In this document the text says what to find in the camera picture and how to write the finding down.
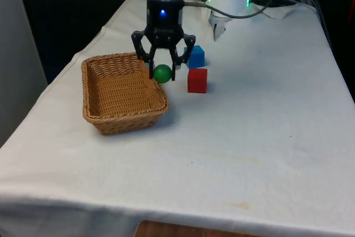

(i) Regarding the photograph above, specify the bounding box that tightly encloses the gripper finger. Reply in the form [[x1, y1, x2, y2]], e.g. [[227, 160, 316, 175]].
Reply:
[[130, 29, 156, 80], [167, 33, 196, 82]]

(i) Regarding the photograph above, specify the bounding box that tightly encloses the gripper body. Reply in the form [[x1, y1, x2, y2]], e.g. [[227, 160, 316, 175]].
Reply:
[[144, 0, 185, 49]]

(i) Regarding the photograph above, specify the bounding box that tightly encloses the blue cube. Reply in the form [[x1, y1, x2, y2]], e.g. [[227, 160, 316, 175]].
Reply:
[[183, 45, 206, 69]]

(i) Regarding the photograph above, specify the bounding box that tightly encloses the green ball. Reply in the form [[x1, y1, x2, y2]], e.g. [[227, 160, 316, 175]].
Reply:
[[153, 64, 173, 84]]

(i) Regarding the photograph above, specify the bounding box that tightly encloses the wicker basket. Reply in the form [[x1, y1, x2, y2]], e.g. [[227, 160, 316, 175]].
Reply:
[[80, 52, 170, 136]]

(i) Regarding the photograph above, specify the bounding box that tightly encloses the red cube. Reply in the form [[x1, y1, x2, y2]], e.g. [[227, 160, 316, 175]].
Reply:
[[187, 68, 209, 94]]

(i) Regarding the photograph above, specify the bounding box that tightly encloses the grey cable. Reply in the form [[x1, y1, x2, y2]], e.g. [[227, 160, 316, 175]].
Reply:
[[182, 0, 299, 19]]

